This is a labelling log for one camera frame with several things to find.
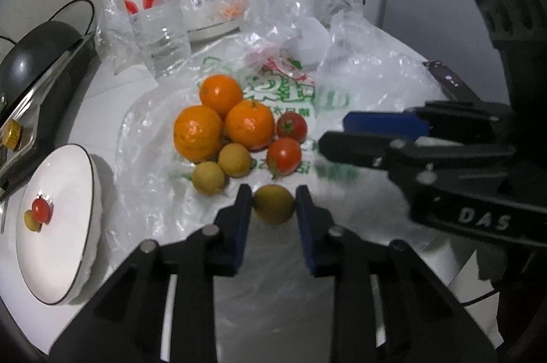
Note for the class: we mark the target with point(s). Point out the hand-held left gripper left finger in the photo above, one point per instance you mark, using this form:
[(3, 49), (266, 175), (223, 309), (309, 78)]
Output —
[(241, 226)]

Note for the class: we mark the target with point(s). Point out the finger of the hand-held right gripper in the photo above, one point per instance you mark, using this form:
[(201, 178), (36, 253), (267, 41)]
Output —
[(354, 151), (384, 123)]

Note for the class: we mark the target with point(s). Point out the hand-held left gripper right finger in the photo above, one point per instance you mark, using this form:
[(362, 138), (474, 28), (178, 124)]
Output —
[(307, 234)]

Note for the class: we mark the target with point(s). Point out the tan longan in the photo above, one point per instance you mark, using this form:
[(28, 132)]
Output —
[(208, 178), (29, 222), (235, 160), (273, 204)]

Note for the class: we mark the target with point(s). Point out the green printed plastic bag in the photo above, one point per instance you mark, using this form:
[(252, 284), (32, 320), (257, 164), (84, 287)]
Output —
[(324, 98)]

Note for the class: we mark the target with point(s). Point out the red cherry tomato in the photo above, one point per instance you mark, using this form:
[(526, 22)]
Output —
[(42, 211), (292, 127), (284, 157)]

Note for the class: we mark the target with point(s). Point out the orange mandarin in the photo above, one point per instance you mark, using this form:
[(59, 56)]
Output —
[(196, 132), (250, 125), (221, 91)]

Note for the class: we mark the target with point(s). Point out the white plate with black rim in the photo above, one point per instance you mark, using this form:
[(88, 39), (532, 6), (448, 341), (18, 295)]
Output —
[(60, 243)]

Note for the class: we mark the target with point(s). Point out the clear plastic water bottle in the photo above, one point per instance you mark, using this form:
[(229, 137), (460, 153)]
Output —
[(158, 33)]

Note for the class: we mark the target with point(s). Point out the steel induction cooker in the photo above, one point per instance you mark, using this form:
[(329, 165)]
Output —
[(51, 89)]

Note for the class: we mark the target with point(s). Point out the brass cooker knob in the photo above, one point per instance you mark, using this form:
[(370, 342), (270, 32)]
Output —
[(12, 134)]

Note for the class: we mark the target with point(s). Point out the black wok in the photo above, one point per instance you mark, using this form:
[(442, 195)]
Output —
[(34, 46)]

